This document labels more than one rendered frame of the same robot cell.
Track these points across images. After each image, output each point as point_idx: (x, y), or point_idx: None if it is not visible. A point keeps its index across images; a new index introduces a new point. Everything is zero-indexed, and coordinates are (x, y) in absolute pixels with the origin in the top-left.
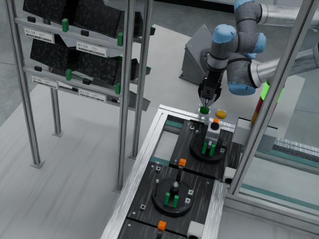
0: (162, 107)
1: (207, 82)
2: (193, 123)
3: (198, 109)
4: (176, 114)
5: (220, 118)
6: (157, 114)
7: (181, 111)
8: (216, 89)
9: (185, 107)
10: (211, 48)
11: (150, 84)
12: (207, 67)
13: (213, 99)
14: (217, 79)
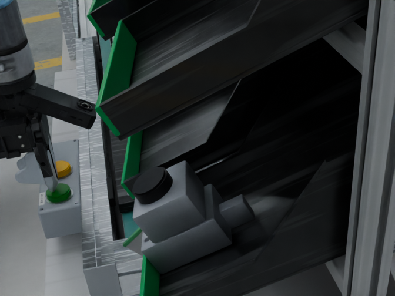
0: (93, 261)
1: (60, 102)
2: (119, 189)
3: (59, 204)
4: (104, 226)
5: (72, 168)
6: (125, 257)
7: (87, 225)
8: (46, 120)
9: (9, 289)
10: (9, 30)
11: None
12: (24, 88)
13: (52, 151)
14: (47, 88)
